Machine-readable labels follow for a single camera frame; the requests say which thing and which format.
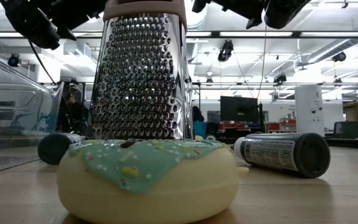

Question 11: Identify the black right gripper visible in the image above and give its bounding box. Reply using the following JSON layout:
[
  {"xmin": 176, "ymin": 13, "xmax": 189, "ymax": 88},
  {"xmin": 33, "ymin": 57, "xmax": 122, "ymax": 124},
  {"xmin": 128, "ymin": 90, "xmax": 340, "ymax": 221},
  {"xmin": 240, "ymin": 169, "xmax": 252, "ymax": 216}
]
[{"xmin": 191, "ymin": 0, "xmax": 265, "ymax": 30}]

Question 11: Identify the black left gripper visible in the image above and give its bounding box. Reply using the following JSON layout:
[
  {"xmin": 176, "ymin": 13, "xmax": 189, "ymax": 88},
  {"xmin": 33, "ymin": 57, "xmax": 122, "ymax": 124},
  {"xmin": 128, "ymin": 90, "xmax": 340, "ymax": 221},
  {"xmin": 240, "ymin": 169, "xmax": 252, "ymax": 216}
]
[{"xmin": 0, "ymin": 0, "xmax": 61, "ymax": 50}]

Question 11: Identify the clear plastic container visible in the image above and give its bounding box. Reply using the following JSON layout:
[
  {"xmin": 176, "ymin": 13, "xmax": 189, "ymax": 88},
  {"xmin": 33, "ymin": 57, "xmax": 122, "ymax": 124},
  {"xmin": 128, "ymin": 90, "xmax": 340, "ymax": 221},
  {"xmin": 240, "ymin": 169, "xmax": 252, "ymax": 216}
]
[{"xmin": 0, "ymin": 46, "xmax": 65, "ymax": 177}]

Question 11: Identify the black food colouring bottle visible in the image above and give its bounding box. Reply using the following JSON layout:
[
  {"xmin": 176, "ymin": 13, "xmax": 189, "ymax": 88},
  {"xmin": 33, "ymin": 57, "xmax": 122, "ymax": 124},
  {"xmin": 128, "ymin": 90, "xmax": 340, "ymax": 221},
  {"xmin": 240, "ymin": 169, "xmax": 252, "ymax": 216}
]
[
  {"xmin": 37, "ymin": 133, "xmax": 85, "ymax": 166},
  {"xmin": 233, "ymin": 132, "xmax": 331, "ymax": 179}
]

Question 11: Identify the green frosted toy donut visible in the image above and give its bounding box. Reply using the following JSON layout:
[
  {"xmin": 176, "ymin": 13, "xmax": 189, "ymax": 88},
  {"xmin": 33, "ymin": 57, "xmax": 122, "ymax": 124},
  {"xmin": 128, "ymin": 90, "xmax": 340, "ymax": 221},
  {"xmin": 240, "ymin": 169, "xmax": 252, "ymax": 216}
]
[{"xmin": 57, "ymin": 138, "xmax": 250, "ymax": 224}]

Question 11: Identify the black ceiling spotlight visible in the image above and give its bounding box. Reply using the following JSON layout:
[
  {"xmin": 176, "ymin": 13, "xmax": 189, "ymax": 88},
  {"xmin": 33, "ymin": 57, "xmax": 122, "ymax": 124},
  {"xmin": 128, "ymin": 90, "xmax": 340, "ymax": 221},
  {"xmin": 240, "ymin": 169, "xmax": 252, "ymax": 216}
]
[
  {"xmin": 273, "ymin": 73, "xmax": 288, "ymax": 85},
  {"xmin": 7, "ymin": 54, "xmax": 21, "ymax": 68},
  {"xmin": 332, "ymin": 51, "xmax": 347, "ymax": 62},
  {"xmin": 218, "ymin": 39, "xmax": 234, "ymax": 62}
]

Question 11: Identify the black overhead rig crossbar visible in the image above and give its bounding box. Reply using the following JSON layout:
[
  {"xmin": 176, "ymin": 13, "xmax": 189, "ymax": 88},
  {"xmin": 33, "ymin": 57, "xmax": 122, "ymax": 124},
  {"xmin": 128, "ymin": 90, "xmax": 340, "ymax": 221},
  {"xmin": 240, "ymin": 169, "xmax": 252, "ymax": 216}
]
[{"xmin": 0, "ymin": 30, "xmax": 358, "ymax": 39}]

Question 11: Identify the black computer monitor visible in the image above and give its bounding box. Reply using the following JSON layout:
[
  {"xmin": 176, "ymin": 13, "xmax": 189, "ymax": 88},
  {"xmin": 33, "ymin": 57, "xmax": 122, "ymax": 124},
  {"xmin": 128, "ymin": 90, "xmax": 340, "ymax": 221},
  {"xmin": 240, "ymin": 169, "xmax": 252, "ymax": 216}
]
[{"xmin": 219, "ymin": 95, "xmax": 260, "ymax": 123}]

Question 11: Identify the person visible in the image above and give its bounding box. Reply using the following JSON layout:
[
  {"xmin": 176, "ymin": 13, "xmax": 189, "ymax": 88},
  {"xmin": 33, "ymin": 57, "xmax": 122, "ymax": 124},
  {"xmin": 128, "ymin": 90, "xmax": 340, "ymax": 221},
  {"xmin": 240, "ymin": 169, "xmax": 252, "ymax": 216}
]
[
  {"xmin": 57, "ymin": 92, "xmax": 90, "ymax": 135},
  {"xmin": 193, "ymin": 105, "xmax": 205, "ymax": 123}
]

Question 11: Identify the white round pillar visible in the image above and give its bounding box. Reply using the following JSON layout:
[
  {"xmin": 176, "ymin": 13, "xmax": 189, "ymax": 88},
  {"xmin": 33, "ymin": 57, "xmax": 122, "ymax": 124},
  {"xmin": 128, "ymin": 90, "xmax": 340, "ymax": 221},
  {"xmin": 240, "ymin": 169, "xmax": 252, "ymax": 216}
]
[{"xmin": 294, "ymin": 85, "xmax": 325, "ymax": 138}]

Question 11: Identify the red storage shelf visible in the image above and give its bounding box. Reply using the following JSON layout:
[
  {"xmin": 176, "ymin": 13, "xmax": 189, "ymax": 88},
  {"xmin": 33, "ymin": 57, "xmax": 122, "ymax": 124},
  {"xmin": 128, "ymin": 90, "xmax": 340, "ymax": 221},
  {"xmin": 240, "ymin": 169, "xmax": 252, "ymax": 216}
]
[{"xmin": 218, "ymin": 117, "xmax": 298, "ymax": 135}]

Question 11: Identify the blue plastic bin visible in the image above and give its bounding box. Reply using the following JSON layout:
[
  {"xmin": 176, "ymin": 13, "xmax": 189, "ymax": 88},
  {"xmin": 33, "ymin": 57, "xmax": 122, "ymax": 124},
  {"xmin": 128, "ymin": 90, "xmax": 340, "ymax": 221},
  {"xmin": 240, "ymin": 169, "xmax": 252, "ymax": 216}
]
[{"xmin": 193, "ymin": 121, "xmax": 208, "ymax": 140}]

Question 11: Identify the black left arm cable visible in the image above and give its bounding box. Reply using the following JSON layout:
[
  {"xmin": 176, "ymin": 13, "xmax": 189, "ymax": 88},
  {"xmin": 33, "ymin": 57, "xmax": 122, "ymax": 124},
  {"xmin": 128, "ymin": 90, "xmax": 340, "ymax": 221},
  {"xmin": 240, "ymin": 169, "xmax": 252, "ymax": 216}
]
[{"xmin": 28, "ymin": 39, "xmax": 57, "ymax": 85}]

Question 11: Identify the silver ceiling duct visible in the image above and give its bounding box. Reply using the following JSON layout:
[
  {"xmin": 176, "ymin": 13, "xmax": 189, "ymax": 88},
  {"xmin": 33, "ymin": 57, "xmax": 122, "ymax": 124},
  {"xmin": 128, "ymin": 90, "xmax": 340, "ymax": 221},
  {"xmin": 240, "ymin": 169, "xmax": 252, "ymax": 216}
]
[{"xmin": 306, "ymin": 15, "xmax": 358, "ymax": 65}]

